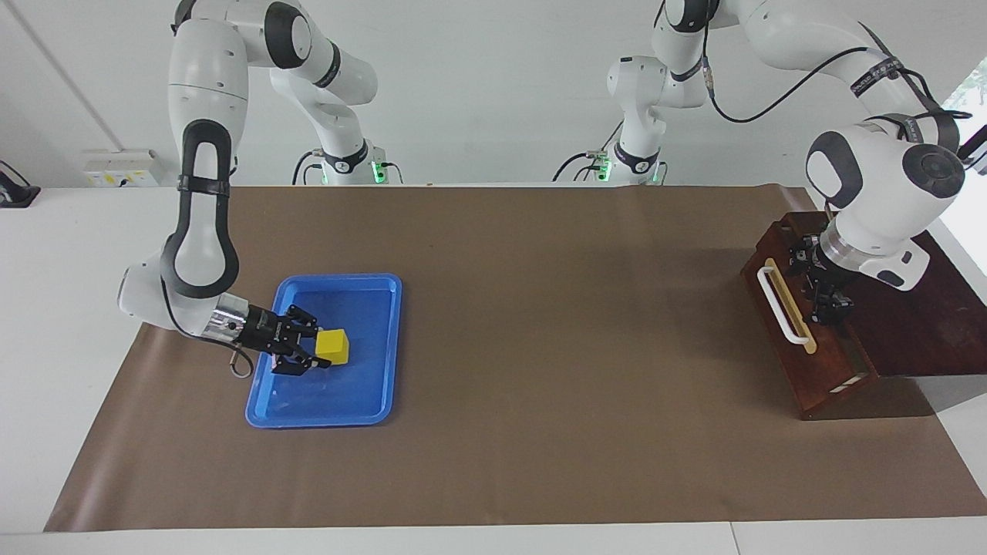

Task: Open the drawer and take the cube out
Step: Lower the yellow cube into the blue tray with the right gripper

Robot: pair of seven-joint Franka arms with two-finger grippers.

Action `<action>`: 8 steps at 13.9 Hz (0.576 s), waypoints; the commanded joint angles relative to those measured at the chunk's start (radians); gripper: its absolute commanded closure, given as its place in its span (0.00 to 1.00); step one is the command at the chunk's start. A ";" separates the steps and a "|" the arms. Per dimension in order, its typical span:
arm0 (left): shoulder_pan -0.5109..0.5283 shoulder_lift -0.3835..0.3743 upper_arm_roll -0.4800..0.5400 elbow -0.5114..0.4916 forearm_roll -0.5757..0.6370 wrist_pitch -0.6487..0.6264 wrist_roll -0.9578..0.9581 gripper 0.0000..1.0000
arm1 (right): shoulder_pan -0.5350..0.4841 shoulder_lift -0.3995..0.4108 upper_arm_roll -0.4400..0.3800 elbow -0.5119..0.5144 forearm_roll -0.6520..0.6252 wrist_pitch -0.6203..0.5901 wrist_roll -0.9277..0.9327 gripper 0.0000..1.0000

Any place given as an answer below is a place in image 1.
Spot yellow cube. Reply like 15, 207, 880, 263
315, 328, 351, 366

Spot wooden drawer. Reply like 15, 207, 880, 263
742, 220, 880, 417

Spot white drawer handle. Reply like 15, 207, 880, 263
757, 258, 818, 355

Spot dark wooden drawer cabinet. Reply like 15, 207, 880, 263
740, 210, 987, 421

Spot blue plastic tray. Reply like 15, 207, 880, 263
245, 273, 403, 429

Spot brown table mat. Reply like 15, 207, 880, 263
44, 183, 987, 533

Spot black table clamp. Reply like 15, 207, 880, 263
0, 160, 41, 209

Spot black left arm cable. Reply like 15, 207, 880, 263
698, 0, 972, 124

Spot black base cable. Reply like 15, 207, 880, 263
291, 150, 325, 186
551, 116, 625, 183

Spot white wall socket box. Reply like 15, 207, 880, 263
83, 149, 160, 188

